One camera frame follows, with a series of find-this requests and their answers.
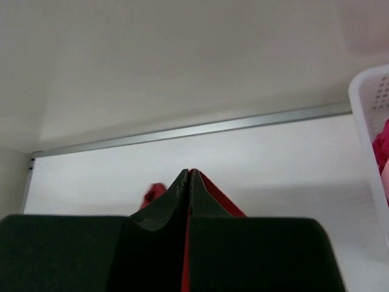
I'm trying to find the white plastic laundry basket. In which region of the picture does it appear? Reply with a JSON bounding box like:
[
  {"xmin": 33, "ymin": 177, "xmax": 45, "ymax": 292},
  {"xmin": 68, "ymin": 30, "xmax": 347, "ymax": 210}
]
[{"xmin": 348, "ymin": 64, "xmax": 388, "ymax": 244}]

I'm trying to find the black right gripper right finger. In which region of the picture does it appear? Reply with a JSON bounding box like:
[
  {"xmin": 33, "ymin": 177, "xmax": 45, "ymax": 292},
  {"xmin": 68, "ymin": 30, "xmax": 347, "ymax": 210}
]
[{"xmin": 188, "ymin": 169, "xmax": 346, "ymax": 292}]

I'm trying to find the pink t shirt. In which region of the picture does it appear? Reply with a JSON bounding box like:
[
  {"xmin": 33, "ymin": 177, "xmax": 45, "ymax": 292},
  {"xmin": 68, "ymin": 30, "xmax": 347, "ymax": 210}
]
[{"xmin": 372, "ymin": 120, "xmax": 388, "ymax": 201}]

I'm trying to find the dark red t shirt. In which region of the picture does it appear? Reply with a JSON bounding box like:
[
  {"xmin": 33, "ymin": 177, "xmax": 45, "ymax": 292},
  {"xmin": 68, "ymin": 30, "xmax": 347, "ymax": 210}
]
[{"xmin": 129, "ymin": 169, "xmax": 245, "ymax": 291}]

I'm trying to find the aluminium table edge rail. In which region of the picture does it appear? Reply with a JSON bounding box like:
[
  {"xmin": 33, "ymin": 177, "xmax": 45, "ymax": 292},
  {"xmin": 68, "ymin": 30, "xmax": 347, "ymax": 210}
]
[{"xmin": 21, "ymin": 102, "xmax": 352, "ymax": 214}]

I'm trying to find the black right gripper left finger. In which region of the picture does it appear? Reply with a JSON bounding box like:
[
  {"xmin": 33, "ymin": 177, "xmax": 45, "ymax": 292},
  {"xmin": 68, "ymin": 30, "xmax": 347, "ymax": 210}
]
[{"xmin": 1, "ymin": 170, "xmax": 189, "ymax": 291}]

